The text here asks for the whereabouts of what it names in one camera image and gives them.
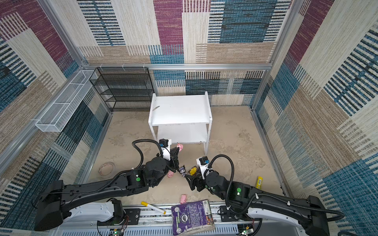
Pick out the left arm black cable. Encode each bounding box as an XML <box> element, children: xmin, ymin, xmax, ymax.
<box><xmin>97</xmin><ymin>139</ymin><xmax>164</xmax><ymax>192</ymax></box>

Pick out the yellow white marker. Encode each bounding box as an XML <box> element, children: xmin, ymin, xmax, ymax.
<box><xmin>141</xmin><ymin>201</ymin><xmax>166</xmax><ymax>215</ymax></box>

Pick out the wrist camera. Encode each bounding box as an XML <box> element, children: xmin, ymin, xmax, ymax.
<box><xmin>159</xmin><ymin>139</ymin><xmax>172</xmax><ymax>161</ymax></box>
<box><xmin>196</xmin><ymin>156</ymin><xmax>210</xmax><ymax>180</ymax></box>

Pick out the black wire mesh shelf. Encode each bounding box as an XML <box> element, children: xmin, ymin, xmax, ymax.
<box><xmin>89</xmin><ymin>67</ymin><xmax>155</xmax><ymax>112</ymax></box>

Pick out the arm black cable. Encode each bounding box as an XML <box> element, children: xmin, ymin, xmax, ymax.
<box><xmin>97</xmin><ymin>139</ymin><xmax>164</xmax><ymax>192</ymax></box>
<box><xmin>208</xmin><ymin>154</ymin><xmax>346</xmax><ymax>222</ymax></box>

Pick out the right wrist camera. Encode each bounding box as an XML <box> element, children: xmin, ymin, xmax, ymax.
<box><xmin>196</xmin><ymin>156</ymin><xmax>210</xmax><ymax>180</ymax></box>

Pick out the yellow toy figure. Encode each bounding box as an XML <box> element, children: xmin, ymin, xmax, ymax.
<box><xmin>189</xmin><ymin>166</ymin><xmax>198</xmax><ymax>176</ymax></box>

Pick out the clear tape roll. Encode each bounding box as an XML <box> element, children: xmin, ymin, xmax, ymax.
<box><xmin>98</xmin><ymin>162</ymin><xmax>116</xmax><ymax>177</ymax></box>

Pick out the white two-tier shelf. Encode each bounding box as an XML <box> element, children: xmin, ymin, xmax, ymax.
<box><xmin>148</xmin><ymin>92</ymin><xmax>213</xmax><ymax>154</ymax></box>

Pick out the white wire mesh basket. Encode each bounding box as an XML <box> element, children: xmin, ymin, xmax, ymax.
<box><xmin>35</xmin><ymin>70</ymin><xmax>94</xmax><ymax>132</ymax></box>

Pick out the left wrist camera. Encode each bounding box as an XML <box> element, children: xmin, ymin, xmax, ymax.
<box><xmin>159</xmin><ymin>139</ymin><xmax>172</xmax><ymax>161</ymax></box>

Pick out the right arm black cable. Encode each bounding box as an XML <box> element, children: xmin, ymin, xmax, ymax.
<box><xmin>208</xmin><ymin>154</ymin><xmax>346</xmax><ymax>222</ymax></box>

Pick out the purple toy package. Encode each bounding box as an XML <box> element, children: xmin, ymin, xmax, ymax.
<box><xmin>171</xmin><ymin>200</ymin><xmax>216</xmax><ymax>236</ymax></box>

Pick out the pink pig toy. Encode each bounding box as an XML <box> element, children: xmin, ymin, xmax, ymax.
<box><xmin>167</xmin><ymin>171</ymin><xmax>174</xmax><ymax>178</ymax></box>
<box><xmin>180</xmin><ymin>194</ymin><xmax>187</xmax><ymax>204</ymax></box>
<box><xmin>177</xmin><ymin>144</ymin><xmax>183</xmax><ymax>152</ymax></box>

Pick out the yellow small bottle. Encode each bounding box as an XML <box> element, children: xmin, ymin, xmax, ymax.
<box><xmin>255</xmin><ymin>176</ymin><xmax>263</xmax><ymax>189</ymax></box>

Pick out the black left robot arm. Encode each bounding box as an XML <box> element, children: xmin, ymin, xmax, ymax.
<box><xmin>34</xmin><ymin>147</ymin><xmax>180</xmax><ymax>231</ymax></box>

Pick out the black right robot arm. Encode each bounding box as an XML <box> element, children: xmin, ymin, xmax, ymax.
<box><xmin>185</xmin><ymin>171</ymin><xmax>330</xmax><ymax>236</ymax></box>

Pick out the black purple Kuromi figurine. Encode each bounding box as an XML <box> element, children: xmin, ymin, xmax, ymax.
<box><xmin>179</xmin><ymin>165</ymin><xmax>186</xmax><ymax>177</ymax></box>

